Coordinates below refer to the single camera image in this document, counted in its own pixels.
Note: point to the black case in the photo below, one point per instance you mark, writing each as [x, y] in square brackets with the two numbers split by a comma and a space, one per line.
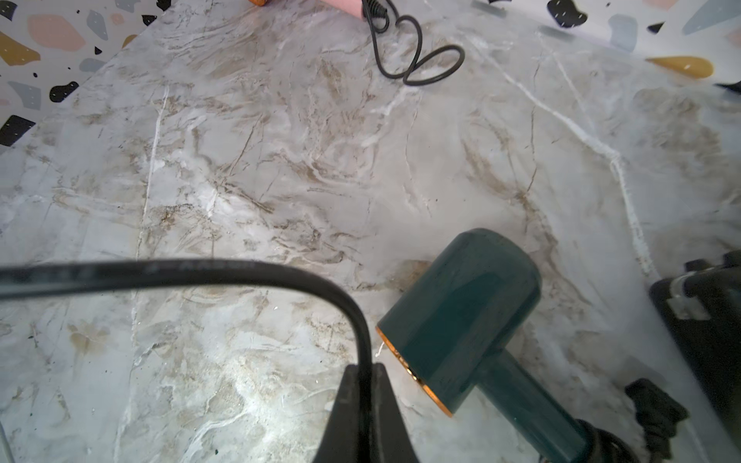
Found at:
[701, 309]

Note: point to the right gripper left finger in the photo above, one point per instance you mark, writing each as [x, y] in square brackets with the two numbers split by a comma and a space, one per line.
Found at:
[341, 440]

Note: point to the green hair dryer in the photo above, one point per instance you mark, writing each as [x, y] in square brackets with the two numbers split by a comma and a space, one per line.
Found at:
[450, 331]

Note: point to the pink hair dryer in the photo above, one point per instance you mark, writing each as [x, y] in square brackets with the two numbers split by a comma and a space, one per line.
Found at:
[351, 7]

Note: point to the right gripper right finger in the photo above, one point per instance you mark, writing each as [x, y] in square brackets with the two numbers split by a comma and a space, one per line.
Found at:
[389, 442]

